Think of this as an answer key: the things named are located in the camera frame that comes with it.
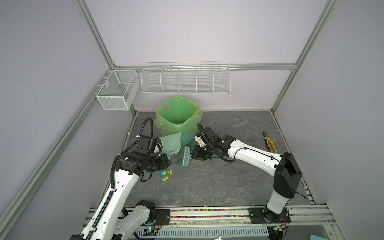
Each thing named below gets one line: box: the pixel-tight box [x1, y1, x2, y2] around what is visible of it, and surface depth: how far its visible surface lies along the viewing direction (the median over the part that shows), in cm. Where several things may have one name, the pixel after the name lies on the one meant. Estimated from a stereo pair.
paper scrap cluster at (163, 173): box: [158, 170, 173, 182], surface depth 89 cm
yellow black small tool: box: [263, 131, 278, 154], surface depth 104 cm
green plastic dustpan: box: [159, 131, 182, 160], surface depth 83 cm
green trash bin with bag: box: [154, 96, 203, 146], surface depth 91 cm
